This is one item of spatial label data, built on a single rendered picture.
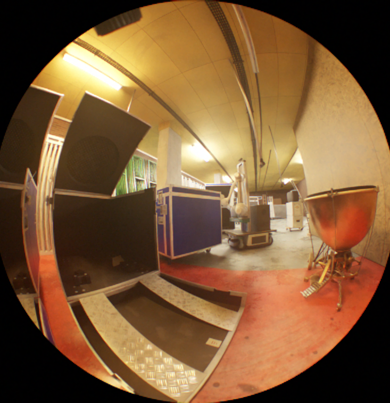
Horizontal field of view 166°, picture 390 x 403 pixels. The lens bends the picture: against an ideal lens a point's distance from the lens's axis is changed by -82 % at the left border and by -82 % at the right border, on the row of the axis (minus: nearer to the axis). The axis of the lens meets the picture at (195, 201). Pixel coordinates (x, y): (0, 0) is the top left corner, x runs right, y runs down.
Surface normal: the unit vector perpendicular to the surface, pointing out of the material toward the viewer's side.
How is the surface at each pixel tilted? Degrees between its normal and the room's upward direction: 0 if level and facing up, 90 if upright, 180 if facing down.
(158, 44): 180
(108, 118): 138
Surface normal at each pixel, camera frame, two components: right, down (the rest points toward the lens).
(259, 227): 0.10, -0.10
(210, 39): 0.03, 0.99
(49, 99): 0.62, 0.67
